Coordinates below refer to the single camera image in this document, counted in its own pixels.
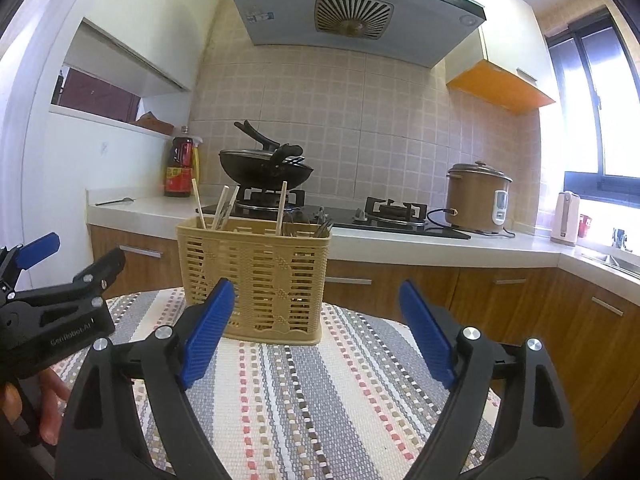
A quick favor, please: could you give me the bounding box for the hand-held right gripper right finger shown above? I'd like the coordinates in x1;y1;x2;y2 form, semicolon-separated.
398;280;583;480

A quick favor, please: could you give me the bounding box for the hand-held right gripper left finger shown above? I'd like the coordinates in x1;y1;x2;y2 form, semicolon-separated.
55;277;236;480

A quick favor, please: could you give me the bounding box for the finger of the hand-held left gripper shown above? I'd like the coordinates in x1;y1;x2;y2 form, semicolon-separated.
0;232;61;293
10;247;126;313

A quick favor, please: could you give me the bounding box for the beige plastic utensil basket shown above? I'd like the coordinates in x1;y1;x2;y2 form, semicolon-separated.
176;216;335;346

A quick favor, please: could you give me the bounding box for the person's left hand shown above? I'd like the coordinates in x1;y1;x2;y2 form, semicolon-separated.
37;367;71;446

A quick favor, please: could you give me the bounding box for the black glass gas cooktop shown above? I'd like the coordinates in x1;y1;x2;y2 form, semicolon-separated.
235;187;472;241

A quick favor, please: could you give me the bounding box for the striped woven placemat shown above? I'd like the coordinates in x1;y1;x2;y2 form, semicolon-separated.
50;287;503;480

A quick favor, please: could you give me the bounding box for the black burner grate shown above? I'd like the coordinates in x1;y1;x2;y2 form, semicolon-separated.
364;196;428;225
236;187;306;210

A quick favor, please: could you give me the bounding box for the wooden base cabinet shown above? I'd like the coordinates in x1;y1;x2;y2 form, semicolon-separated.
89;225;640;441

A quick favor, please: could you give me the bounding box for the dark cooking oil bottle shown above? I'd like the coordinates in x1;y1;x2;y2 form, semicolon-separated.
164;125;196;198

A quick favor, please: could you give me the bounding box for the brown rice cooker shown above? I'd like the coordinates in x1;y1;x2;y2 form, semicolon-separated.
446;161;514;235

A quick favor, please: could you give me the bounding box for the brown box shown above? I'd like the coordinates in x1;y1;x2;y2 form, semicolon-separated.
137;112;175;135

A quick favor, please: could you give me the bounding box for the black wok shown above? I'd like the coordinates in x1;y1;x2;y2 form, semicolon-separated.
218;149;315;192

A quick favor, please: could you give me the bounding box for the pink white electric kettle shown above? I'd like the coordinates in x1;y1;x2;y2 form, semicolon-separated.
550;191;582;247

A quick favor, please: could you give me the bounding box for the steel sink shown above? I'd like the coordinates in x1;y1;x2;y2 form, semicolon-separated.
582;252;640;277

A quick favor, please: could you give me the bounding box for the dark framed window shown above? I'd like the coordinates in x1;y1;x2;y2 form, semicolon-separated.
547;7;640;186

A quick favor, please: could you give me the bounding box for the glass range hood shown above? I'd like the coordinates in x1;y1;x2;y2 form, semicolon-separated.
223;0;487;68

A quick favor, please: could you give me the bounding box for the black power cable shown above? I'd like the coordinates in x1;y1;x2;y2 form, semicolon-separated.
426;207;516;239

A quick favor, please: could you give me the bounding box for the black pan with handle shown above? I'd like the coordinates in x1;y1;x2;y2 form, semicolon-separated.
234;120;306;166

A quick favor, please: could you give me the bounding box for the white orange wall cabinet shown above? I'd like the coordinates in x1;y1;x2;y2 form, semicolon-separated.
444;0;558;116

